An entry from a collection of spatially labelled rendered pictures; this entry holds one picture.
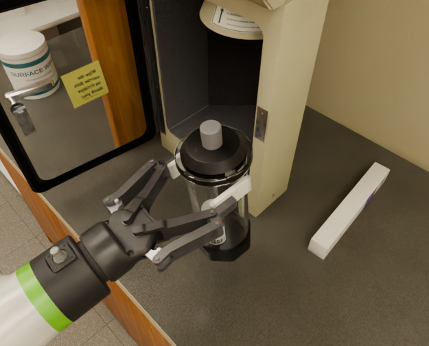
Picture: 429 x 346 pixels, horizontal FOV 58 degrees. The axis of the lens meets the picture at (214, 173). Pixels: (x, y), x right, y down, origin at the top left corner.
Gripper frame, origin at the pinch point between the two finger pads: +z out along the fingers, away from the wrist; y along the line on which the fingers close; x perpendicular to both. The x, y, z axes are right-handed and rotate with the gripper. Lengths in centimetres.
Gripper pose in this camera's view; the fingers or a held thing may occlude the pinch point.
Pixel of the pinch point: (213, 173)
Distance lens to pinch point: 56.0
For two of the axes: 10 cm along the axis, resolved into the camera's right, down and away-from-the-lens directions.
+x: 1.2, 6.3, 7.7
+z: 7.6, -5.6, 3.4
